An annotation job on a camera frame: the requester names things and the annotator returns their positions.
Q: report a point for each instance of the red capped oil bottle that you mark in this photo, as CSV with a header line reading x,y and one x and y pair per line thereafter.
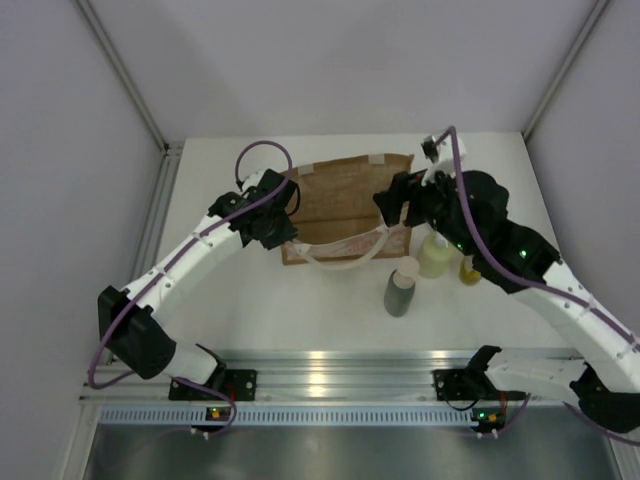
x,y
468,275

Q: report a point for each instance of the pale yellow pump bottle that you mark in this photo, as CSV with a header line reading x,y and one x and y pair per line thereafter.
x,y
434,256

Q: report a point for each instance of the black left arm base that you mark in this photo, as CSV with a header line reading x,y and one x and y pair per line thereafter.
x,y
236,384

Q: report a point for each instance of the green bottle beige cap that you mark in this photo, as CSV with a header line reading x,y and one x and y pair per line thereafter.
x,y
400,288

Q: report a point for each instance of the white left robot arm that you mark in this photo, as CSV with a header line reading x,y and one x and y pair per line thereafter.
x,y
133,319

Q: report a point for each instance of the aluminium frame rail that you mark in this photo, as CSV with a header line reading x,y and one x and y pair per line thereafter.
x,y
325,376

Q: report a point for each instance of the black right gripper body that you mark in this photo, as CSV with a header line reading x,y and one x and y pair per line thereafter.
x,y
425,204

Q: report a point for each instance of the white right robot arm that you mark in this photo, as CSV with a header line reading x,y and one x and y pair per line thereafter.
x,y
602,385

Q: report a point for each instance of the grey slotted cable duct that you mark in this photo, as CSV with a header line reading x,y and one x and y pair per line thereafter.
x,y
254,415

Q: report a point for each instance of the brown jute canvas bag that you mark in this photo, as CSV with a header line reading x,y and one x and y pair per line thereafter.
x,y
339,225

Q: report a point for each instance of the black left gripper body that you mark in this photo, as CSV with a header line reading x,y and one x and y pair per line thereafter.
x,y
279,232

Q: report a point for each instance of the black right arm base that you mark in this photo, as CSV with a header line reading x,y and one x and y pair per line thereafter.
x,y
462,385

